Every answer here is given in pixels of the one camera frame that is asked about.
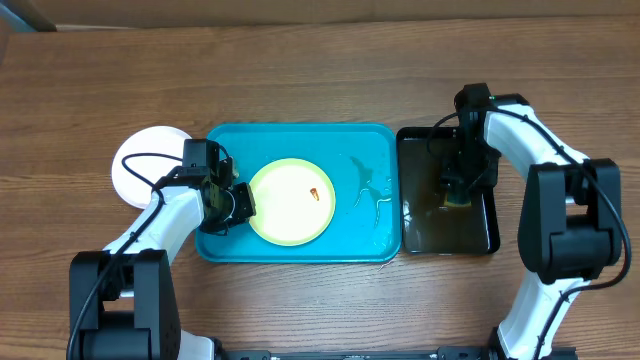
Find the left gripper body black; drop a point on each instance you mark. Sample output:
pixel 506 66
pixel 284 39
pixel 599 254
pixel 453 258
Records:
pixel 239 205

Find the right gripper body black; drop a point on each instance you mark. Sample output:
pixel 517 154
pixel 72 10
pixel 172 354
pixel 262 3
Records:
pixel 456 181

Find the green yellow sponge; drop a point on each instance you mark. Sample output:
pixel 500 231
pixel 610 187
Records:
pixel 454 199

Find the yellow plate with sauce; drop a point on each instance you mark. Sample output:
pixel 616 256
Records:
pixel 295 202

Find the pinkish white plate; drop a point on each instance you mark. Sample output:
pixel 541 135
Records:
pixel 163 148

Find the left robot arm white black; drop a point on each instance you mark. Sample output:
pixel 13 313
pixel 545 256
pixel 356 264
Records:
pixel 122 299

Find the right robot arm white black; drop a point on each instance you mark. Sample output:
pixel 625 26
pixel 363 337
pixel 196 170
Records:
pixel 571 235

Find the black tray with water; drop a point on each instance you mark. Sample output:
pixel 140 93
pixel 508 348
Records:
pixel 430 226

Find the blue plastic tray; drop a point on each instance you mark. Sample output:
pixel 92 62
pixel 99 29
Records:
pixel 361 162

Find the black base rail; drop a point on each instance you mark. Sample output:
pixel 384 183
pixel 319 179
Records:
pixel 442 353

